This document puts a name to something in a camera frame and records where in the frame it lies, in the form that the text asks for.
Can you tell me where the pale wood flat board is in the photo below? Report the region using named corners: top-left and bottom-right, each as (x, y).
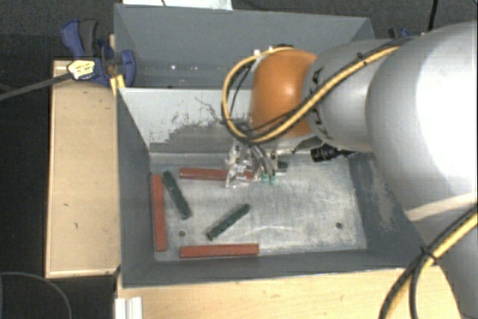
top-left (45, 59), bottom-right (122, 279)

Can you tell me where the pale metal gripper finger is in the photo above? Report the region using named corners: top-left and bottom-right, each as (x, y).
top-left (224, 155), bottom-right (240, 176)
top-left (225, 172), bottom-right (255, 189)

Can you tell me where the black cylinder on white bracket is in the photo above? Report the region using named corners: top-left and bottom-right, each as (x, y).
top-left (310, 144), bottom-right (360, 164)

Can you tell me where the red-brown flat block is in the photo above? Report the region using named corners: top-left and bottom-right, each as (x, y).
top-left (150, 173), bottom-right (169, 253)
top-left (179, 243), bottom-right (261, 260)
top-left (179, 167), bottom-right (255, 182)

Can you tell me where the grey metal bin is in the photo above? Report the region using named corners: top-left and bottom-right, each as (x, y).
top-left (113, 2), bottom-right (427, 288)

